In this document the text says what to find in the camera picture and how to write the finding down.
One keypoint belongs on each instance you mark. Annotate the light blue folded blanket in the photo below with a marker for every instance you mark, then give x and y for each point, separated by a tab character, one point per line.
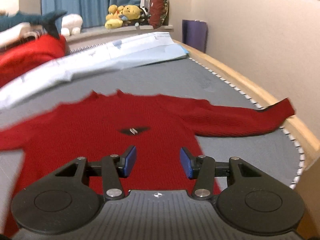
130	52

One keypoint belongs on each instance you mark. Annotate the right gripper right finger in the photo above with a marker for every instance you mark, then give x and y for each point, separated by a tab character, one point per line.
190	163

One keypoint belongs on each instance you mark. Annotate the white plush toy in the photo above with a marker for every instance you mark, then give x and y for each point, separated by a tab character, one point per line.
71	25

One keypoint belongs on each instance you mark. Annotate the purple rolled yoga mat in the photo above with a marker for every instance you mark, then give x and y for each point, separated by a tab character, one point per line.
194	34

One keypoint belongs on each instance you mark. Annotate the grey quilted mattress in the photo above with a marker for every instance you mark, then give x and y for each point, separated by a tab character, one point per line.
277	153

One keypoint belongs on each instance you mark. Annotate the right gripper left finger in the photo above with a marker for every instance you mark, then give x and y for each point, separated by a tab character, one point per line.
126	162

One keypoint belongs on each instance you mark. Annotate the red garment pile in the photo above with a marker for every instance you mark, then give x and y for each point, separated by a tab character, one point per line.
25	57

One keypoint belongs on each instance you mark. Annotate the dark red cushion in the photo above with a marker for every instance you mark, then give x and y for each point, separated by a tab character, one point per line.
158	12

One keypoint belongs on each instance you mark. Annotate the yellow plush toy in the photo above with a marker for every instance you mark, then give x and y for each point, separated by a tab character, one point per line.
118	16

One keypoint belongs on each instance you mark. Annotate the wooden bed frame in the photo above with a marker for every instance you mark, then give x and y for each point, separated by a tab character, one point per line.
307	139

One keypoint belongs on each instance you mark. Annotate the teal shark plush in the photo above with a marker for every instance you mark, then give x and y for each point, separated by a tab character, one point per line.
47	21

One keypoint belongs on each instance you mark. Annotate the red knit sweater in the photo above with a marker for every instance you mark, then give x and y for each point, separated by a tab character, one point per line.
69	187

